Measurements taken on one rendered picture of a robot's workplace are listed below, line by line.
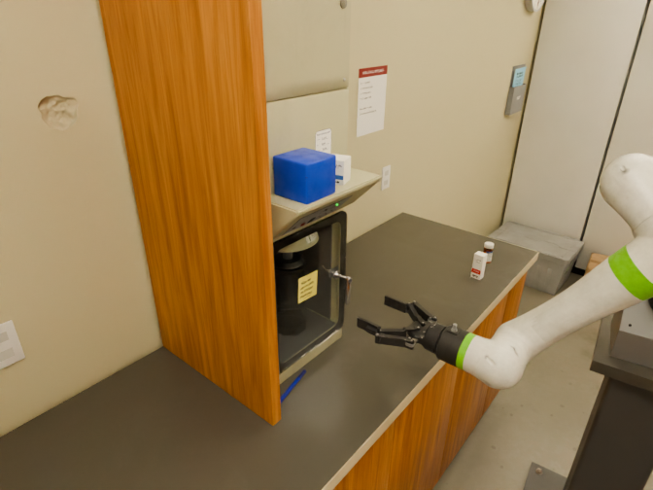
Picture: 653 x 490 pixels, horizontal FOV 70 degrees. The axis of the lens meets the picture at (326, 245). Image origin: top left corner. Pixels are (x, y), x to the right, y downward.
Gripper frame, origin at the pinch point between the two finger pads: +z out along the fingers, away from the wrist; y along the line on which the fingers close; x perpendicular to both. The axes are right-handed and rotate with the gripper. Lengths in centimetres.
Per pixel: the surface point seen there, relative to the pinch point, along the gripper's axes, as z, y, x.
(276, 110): 16, 19, -55
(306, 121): 16, 10, -52
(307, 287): 14.6, 11.5, -7.8
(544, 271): 4, -242, 98
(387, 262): 31, -58, 20
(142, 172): 50, 33, -38
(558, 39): 39, -286, -57
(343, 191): 4.5, 9.8, -37.1
